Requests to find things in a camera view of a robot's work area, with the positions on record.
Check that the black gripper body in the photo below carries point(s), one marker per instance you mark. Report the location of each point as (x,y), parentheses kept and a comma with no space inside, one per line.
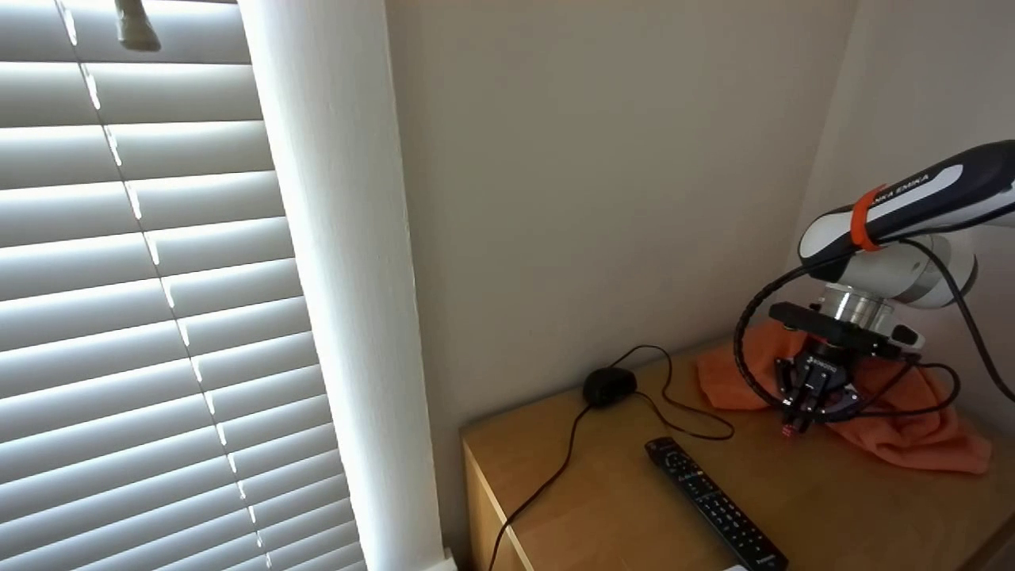
(823,379)

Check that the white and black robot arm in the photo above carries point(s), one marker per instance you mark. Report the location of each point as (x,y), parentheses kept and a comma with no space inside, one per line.
(909,265)

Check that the light wooden cabinet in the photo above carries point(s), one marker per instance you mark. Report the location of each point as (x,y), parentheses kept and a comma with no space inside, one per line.
(739,496)

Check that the orange crumpled cloth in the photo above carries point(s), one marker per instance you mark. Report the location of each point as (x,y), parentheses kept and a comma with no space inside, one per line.
(921,429)

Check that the black tv remote control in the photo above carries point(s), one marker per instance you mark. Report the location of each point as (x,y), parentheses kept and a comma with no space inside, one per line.
(714,506)

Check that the small black round device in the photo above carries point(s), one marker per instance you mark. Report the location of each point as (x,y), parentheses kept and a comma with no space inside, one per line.
(610,386)

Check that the white slatted window blind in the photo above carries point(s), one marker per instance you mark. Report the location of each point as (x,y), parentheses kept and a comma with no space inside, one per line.
(126,319)

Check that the grey blind tilt wand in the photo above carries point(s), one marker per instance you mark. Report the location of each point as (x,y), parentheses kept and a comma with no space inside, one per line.
(138,30)

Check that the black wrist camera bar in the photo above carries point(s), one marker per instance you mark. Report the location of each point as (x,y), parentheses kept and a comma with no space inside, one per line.
(842,329)

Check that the white window frame post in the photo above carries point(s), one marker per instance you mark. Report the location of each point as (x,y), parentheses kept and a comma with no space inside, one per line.
(348,265)

